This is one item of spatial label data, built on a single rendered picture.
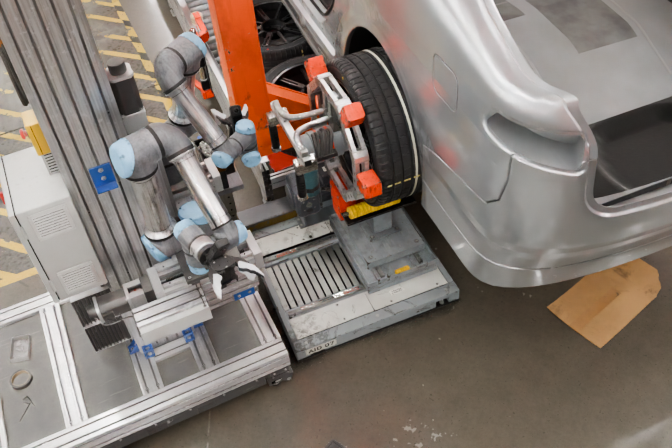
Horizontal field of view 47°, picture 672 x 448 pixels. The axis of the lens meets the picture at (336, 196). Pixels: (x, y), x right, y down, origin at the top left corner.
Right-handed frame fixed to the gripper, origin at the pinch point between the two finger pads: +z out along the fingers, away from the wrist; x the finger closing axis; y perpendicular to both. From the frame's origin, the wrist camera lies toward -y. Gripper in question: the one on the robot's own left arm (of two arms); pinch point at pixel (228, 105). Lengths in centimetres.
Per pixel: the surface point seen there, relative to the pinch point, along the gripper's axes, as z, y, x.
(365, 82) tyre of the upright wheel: -32, -26, 47
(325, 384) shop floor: -88, 94, 20
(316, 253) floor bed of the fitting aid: -19, 88, 42
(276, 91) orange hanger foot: 23.1, 14.4, 30.3
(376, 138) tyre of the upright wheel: -52, -14, 45
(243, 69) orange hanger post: 16.1, -5.6, 11.5
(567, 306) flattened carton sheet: -96, 72, 137
